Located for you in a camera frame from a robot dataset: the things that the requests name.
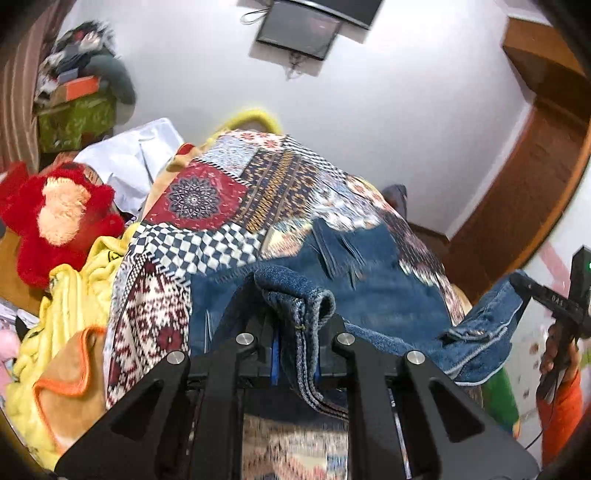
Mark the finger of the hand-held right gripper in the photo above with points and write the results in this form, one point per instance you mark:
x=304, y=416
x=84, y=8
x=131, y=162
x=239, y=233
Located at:
x=531, y=288

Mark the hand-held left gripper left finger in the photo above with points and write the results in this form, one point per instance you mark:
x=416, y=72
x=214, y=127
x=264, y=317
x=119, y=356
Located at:
x=263, y=353

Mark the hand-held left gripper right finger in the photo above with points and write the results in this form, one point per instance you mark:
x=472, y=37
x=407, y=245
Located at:
x=351, y=360

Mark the blue denim jacket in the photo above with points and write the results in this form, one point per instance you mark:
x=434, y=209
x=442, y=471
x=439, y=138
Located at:
x=378, y=286

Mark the person's right hand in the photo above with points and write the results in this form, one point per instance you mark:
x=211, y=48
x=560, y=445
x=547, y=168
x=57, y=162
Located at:
x=571, y=359

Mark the brown wooden door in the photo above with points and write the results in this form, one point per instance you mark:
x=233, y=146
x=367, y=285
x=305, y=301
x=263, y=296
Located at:
x=531, y=184

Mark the green cloth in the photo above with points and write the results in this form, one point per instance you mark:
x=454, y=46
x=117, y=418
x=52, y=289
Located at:
x=501, y=397

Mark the grey bag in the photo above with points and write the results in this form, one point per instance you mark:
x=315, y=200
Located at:
x=397, y=194

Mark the patchwork printed quilt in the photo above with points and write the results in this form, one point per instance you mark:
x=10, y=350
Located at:
x=221, y=194

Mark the brown cloth with orange trim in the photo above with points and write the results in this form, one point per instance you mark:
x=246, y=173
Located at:
x=69, y=383

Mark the yellow fleece blanket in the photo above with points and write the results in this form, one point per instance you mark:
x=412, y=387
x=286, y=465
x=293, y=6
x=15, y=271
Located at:
x=69, y=300

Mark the wooden overhead cabinet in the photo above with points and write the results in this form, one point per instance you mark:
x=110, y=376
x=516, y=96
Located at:
x=545, y=60

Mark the white pillow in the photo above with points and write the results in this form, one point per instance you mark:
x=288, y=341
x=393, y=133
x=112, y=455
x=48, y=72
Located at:
x=124, y=161

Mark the yellow chair back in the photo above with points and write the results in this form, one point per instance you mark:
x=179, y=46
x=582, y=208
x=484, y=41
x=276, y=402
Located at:
x=254, y=115

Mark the red plush toy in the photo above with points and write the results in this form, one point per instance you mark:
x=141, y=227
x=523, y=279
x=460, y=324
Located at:
x=41, y=258

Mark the pink plush toy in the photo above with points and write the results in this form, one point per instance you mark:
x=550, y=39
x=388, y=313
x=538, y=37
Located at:
x=5, y=350

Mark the mustard yellow cloth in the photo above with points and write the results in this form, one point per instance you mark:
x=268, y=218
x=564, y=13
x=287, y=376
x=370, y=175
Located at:
x=14, y=286

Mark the green patterned box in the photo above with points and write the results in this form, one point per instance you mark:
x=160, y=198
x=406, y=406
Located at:
x=74, y=122

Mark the grey stuffed cushion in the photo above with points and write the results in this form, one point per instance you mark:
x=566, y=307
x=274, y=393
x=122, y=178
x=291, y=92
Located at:
x=120, y=78

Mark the orange box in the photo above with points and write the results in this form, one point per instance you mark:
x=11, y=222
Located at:
x=78, y=87

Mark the striped red beige curtain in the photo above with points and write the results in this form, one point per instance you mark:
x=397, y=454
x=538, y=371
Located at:
x=18, y=92

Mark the pile of mixed clutter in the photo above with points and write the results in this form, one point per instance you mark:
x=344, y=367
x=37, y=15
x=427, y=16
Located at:
x=78, y=41

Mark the small black wall monitor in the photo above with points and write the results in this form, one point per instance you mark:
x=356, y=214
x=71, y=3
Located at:
x=300, y=27

